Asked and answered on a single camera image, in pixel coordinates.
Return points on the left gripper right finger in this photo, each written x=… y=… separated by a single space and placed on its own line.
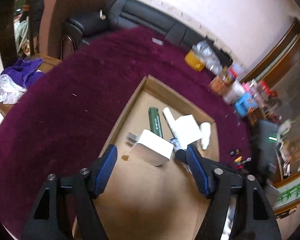
x=201 y=169

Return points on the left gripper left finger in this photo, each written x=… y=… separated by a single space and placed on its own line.
x=101 y=170

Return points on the clear blue pen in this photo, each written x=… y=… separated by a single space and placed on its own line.
x=180 y=153

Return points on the white square charger plug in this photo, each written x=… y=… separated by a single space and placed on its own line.
x=150 y=147

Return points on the black gold lipstick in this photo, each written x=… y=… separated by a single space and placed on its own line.
x=234 y=152

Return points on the blue label cartoon jar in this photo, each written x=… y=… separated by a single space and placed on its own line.
x=245 y=104

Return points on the white plastic piece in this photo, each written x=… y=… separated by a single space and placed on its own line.
x=205 y=129

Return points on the red lid clear jar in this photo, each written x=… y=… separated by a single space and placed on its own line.
x=263 y=90

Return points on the pink lid jar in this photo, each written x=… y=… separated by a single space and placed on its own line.
x=248 y=87

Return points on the shallow cardboard box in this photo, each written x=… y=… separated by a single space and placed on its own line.
x=142 y=201

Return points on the white label jar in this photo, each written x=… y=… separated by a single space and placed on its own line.
x=235 y=91

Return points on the burgundy velvet table cloth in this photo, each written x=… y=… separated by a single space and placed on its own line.
x=63 y=120

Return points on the green cylinder lighter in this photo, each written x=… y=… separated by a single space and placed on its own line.
x=154 y=121

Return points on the orange label jar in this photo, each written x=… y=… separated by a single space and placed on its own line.
x=218 y=84

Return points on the small red lid jar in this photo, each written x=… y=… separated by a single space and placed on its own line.
x=231 y=75

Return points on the clear plastic bag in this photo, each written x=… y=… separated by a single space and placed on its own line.
x=207 y=58

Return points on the yellow tape roll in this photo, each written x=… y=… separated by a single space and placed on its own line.
x=194 y=62

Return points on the purple cloth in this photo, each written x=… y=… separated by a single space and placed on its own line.
x=25 y=72

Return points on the small silver wrapper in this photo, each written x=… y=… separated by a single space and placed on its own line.
x=157 y=41

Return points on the black leather sofa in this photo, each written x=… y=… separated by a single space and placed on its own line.
x=126 y=14

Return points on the brown upholstered chair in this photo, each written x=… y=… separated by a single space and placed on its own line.
x=55 y=13

